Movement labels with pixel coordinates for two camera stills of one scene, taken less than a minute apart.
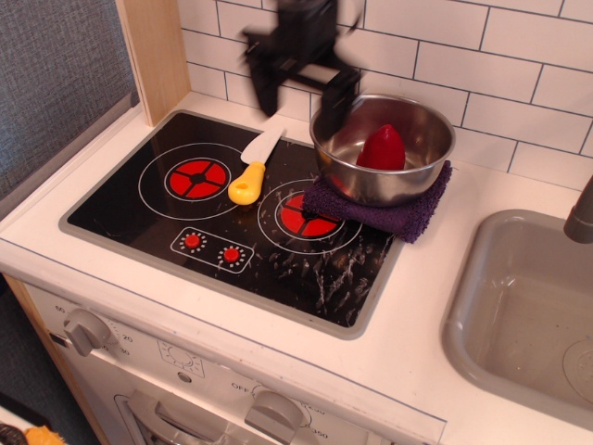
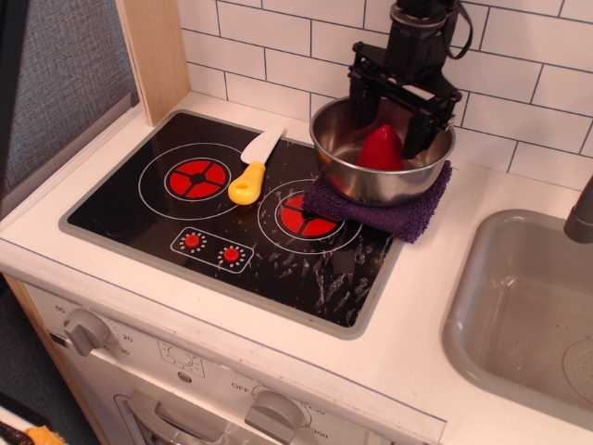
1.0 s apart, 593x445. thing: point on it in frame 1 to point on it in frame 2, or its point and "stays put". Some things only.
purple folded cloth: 408,221 stays put
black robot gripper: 304,44 to 411,67
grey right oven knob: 275,415 stays put
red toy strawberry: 383,149 stays put
